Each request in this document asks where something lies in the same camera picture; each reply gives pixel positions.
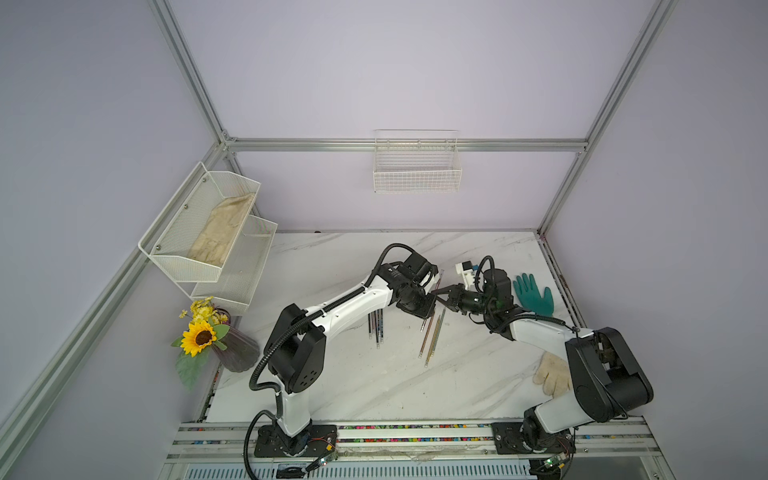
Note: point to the aluminium frame profile back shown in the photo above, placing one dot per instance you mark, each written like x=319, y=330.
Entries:
x=372, y=144

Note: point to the black pencil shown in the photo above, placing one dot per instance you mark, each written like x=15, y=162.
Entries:
x=377, y=325

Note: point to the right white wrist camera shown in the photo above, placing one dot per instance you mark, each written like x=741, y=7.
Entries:
x=467, y=272

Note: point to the green rubber glove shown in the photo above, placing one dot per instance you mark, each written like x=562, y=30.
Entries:
x=531, y=297

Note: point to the white wire wall basket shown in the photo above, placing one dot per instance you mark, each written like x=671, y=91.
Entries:
x=416, y=171

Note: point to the white mesh shelf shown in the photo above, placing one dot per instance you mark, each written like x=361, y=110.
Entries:
x=168, y=241
x=242, y=271

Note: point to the artificial sunflower bouquet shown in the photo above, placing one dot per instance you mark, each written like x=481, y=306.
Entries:
x=207, y=326

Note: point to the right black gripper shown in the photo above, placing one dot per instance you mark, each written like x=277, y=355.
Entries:
x=456, y=293

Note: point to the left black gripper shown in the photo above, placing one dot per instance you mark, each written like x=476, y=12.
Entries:
x=427, y=309

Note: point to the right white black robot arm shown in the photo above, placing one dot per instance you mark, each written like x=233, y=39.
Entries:
x=588, y=375

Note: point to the lower white mesh shelf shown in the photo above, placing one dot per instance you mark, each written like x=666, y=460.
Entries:
x=242, y=271

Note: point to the beige fabric glove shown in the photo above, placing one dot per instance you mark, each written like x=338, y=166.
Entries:
x=553, y=375

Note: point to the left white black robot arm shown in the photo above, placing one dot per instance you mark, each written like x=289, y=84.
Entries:
x=295, y=351

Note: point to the upper white mesh shelf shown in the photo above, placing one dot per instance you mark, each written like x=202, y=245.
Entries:
x=168, y=241

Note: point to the aluminium front rail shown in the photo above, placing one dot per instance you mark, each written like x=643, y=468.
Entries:
x=418, y=449

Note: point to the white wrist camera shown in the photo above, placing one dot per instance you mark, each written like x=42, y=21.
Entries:
x=429, y=278
x=467, y=272

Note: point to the dark ribbed vase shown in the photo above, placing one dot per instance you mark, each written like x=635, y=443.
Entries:
x=237, y=351

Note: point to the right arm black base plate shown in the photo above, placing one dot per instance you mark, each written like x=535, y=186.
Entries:
x=516, y=438

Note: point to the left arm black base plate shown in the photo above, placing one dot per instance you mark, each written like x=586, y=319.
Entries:
x=313, y=441

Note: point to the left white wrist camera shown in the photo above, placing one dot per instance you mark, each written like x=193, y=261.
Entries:
x=429, y=278

